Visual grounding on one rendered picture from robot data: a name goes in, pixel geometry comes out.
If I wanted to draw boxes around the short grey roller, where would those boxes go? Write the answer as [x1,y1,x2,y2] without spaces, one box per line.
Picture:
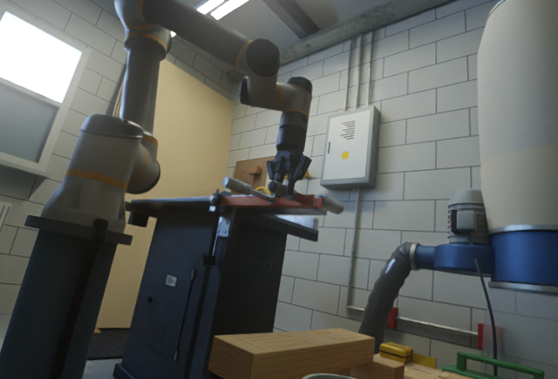
[321,197,346,215]

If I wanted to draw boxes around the green handled tray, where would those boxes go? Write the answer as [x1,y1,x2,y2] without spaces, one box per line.
[441,349,544,379]

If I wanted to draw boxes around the black support strut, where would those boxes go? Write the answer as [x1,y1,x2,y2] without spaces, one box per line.
[201,220,218,267]

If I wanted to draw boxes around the yellow and black tool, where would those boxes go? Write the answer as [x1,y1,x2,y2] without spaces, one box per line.
[378,341,415,363]

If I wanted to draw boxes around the small ceiling light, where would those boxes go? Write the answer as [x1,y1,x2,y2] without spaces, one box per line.
[195,0,228,17]

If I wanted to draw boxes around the dark blue saw cabinet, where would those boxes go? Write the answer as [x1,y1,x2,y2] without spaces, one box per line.
[113,194,320,379]

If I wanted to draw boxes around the large wooden block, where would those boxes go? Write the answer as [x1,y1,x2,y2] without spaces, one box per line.
[208,328,377,379]

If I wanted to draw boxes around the black floor mat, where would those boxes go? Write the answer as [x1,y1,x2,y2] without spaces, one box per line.
[85,328,128,362]

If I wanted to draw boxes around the tan sheet panel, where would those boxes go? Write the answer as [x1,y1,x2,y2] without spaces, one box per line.
[95,58,237,330]

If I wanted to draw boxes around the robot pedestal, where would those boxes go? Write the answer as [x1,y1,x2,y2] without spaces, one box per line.
[0,214,134,379]

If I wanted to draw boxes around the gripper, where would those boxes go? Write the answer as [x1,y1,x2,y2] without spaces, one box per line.
[266,123,314,193]

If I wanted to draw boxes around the small wooden block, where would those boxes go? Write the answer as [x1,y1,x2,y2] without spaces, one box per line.
[348,352,407,379]

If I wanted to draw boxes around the yellow strip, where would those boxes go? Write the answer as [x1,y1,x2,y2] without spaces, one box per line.
[409,349,438,368]

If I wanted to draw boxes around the grey wall pipe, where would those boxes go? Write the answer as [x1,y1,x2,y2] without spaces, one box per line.
[345,186,480,346]

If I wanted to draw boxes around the grey wall conduit pipes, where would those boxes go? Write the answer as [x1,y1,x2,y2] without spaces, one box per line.
[345,31,377,111]

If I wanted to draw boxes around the grey electrical cabinet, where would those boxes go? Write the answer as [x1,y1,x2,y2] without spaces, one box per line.
[319,105,382,190]

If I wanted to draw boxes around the red folding outfeed support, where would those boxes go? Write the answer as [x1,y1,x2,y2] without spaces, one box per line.
[219,191,327,215]

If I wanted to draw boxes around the brown pegboard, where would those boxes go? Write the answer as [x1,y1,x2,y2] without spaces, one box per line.
[235,156,275,192]

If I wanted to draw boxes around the blue and cream dust collector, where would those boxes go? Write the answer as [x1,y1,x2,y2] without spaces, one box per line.
[412,0,558,295]

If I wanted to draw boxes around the grey dust hose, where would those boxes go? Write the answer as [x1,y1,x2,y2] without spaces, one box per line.
[358,241,422,342]

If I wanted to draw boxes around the long grey roller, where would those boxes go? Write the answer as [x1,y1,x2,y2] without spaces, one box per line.
[222,176,277,203]

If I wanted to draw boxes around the window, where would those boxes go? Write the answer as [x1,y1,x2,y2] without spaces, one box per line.
[0,10,92,176]

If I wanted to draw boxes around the black cable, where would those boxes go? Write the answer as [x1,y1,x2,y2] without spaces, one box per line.
[473,256,500,376]

